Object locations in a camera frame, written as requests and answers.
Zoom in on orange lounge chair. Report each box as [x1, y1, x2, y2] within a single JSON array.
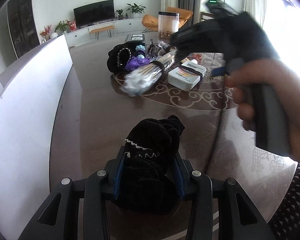
[[141, 7, 193, 32]]

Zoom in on wooden bench with hairpin legs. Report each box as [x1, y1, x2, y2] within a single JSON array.
[[89, 25, 115, 41]]

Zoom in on white tin box with band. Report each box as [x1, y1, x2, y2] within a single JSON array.
[[167, 60, 206, 92]]

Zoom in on black printed cardboard box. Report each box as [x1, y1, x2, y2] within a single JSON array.
[[125, 34, 146, 49]]

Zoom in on black velvet pouch with beads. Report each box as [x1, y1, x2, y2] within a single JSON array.
[[117, 115, 185, 219]]

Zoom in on green plant beside flowers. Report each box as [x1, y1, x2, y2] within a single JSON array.
[[55, 20, 70, 34]]

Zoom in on green potted plant right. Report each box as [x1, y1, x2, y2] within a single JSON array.
[[126, 3, 146, 18]]

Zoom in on red flowers in white vase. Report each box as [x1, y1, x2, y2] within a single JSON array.
[[39, 25, 58, 42]]

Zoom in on purple toy wand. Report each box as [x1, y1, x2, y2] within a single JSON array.
[[125, 45, 151, 72]]

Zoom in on person's right hand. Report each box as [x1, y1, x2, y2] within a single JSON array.
[[224, 59, 300, 162]]

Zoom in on bundle of brushes in plastic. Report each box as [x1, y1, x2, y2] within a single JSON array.
[[121, 50, 177, 96]]

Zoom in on white low tv cabinet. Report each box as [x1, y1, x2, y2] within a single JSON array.
[[65, 18, 145, 47]]

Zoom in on black flat television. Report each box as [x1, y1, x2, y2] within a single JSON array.
[[74, 0, 115, 28]]

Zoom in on dark glass display cabinet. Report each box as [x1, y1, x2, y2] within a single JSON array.
[[7, 0, 40, 58]]

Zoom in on clear plastic jar black lid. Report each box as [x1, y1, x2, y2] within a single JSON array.
[[158, 11, 179, 39]]

